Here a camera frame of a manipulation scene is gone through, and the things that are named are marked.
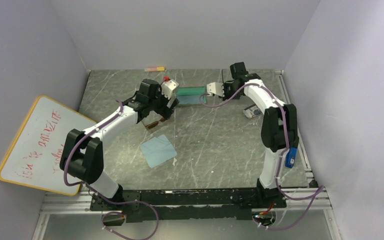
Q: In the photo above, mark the pink yellow marker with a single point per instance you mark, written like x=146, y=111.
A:
x=155, y=69

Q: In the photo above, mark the brown glasses case green lining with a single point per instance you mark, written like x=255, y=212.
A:
x=200, y=90

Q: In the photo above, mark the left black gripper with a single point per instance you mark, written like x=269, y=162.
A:
x=165, y=111

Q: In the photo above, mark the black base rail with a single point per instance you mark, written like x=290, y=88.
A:
x=209, y=203

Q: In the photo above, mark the blue cleaning cloth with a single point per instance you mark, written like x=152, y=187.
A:
x=187, y=100
x=158, y=150

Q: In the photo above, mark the yellow framed whiteboard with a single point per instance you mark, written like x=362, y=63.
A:
x=33, y=159

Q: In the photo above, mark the brown tinted sunglasses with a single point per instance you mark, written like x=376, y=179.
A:
x=151, y=124

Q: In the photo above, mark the black frame sunglasses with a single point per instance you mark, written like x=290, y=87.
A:
x=222, y=76

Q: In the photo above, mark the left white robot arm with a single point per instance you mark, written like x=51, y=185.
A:
x=82, y=159

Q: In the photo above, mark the blue black marker pen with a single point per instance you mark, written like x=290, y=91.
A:
x=291, y=158

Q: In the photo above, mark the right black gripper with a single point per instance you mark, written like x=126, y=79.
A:
x=225, y=95

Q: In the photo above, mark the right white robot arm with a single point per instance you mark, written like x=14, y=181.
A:
x=279, y=131

